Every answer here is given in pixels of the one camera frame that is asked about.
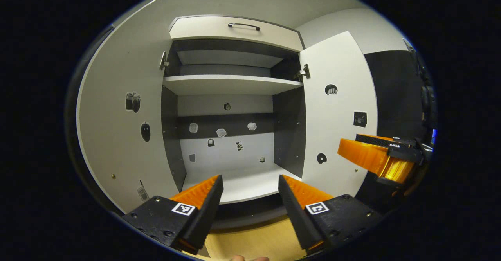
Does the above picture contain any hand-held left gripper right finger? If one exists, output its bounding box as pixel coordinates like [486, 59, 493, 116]
[279, 175, 383, 253]

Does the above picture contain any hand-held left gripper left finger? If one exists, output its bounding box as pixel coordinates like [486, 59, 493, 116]
[122, 175, 224, 255]

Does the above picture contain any white shoe cabinet door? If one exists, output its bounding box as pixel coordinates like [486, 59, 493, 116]
[76, 24, 187, 214]
[299, 31, 378, 197]

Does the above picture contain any white double-door shoe cabinet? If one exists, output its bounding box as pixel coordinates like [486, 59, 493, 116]
[160, 15, 306, 230]

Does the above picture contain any white cabinet shelf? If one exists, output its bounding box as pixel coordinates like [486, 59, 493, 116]
[162, 74, 304, 96]

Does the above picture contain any white cabinet drawer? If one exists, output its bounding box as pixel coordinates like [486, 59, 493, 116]
[169, 16, 306, 53]

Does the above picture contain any black backdrop cloth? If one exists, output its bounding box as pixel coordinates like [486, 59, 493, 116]
[354, 50, 427, 214]

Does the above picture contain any black drawer handle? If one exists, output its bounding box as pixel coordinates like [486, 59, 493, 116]
[228, 23, 261, 31]

